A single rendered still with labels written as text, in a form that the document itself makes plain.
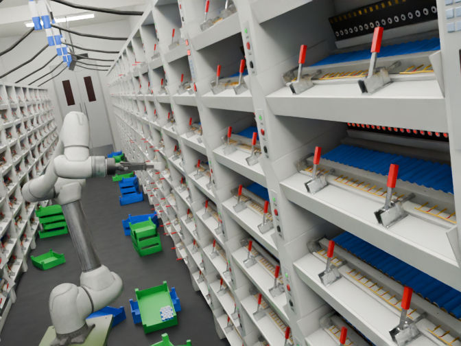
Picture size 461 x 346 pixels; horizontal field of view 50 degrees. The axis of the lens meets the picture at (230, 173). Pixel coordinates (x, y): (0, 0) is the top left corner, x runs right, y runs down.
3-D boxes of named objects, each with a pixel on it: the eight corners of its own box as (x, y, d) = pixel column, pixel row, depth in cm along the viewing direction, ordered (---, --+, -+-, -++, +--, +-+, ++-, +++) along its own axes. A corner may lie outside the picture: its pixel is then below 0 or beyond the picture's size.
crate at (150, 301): (178, 324, 298) (176, 314, 294) (145, 333, 294) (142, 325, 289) (167, 289, 323) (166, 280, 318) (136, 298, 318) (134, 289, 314)
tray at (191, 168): (220, 207, 198) (209, 187, 195) (191, 182, 256) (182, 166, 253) (263, 183, 201) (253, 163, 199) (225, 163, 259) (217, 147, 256)
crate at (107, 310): (72, 325, 322) (69, 314, 320) (97, 310, 337) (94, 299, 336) (101, 333, 303) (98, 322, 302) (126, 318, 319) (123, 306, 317)
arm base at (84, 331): (45, 352, 246) (42, 342, 245) (63, 328, 268) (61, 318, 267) (80, 348, 244) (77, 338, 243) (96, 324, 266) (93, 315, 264)
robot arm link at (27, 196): (23, 178, 242) (50, 171, 251) (12, 185, 256) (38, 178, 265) (33, 204, 243) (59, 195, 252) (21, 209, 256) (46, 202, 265)
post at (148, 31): (195, 291, 340) (139, 19, 304) (193, 286, 349) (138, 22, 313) (223, 283, 344) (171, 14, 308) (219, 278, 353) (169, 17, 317)
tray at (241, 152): (272, 191, 127) (250, 143, 123) (216, 161, 185) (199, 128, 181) (339, 154, 130) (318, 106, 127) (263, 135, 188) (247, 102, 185)
